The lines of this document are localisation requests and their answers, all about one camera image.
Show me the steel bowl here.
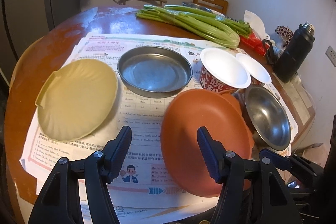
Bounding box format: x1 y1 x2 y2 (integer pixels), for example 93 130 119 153
243 85 291 151

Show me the orange plastic plate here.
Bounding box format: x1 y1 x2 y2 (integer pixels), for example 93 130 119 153
161 89 254 198

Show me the yellow shell-shaped plate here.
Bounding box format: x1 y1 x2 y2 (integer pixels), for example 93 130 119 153
35 59 118 142

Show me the red paper noodle bowl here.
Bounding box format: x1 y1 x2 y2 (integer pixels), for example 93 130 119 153
199 48 251 94

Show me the steel round pan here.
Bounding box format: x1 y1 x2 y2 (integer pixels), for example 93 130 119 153
117 46 193 98

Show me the printed newspaper sheet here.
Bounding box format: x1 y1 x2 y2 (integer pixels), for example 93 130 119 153
19 31 300 224

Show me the black thermos bottle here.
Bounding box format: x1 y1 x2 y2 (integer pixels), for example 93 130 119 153
262 22 315 83

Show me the light wooden chair back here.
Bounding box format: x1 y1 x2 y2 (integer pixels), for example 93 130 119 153
9 37 43 90

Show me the red packet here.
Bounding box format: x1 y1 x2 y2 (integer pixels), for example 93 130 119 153
239 31 269 56

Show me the leopard print cloth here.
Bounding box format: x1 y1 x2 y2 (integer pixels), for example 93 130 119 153
275 26 294 44

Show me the celery bunch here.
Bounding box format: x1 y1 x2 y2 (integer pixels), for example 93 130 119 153
136 5 252 50

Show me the white tissue paper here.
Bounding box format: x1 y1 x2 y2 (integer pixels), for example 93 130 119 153
244 10 270 40

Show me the steel dish behind celery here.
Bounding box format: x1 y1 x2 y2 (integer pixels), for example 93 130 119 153
182 2 225 16

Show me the wooden chair slatted back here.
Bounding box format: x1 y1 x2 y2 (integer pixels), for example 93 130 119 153
193 0 228 15

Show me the white wall socket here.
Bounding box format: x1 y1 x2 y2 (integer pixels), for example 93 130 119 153
325 46 336 67

